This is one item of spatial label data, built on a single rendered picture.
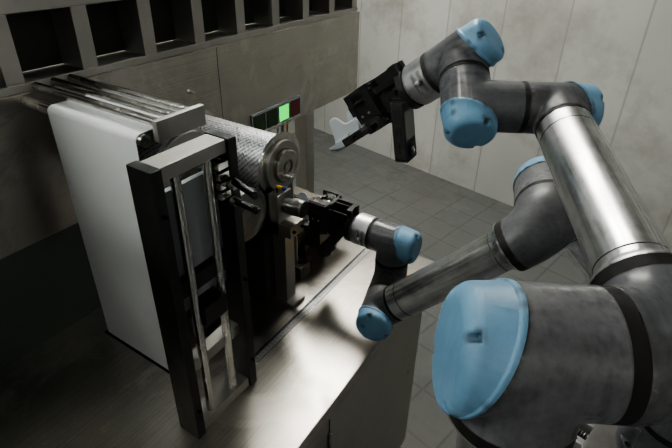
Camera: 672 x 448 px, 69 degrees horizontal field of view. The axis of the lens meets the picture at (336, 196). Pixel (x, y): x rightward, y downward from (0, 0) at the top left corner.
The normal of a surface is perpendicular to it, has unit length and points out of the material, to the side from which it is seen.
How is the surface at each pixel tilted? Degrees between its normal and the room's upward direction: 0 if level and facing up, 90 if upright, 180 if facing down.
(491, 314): 17
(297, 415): 0
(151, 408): 0
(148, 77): 90
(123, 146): 90
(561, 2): 90
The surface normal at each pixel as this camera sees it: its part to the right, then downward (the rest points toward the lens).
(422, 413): 0.02, -0.88
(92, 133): -0.54, 0.40
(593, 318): 0.00, -0.68
